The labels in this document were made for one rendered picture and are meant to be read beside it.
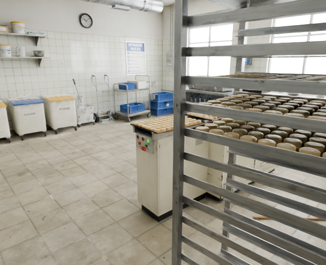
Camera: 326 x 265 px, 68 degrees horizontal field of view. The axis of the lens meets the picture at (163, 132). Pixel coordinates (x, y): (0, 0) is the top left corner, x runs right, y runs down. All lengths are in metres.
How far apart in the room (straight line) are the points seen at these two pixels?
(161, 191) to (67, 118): 3.70
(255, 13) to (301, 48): 0.15
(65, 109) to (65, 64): 1.17
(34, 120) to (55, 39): 1.90
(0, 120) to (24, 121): 0.40
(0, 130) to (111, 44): 3.28
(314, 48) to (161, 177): 1.77
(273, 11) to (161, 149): 1.60
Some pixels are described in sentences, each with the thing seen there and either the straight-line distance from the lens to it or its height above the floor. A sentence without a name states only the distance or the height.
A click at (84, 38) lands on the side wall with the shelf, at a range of 6.41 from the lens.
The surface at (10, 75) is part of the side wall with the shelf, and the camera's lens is 5.89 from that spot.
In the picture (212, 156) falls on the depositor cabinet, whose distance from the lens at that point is 2.59.
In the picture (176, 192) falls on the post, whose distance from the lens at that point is 0.94.
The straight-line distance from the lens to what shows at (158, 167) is 2.15.
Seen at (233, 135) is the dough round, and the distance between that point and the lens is 0.82.
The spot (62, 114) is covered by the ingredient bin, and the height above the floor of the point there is 0.41.
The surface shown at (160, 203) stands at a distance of 2.33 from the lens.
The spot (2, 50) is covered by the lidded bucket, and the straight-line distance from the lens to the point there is 5.61.
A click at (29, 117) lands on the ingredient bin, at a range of 5.36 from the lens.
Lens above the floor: 1.47
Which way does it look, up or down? 16 degrees down
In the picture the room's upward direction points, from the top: straight up
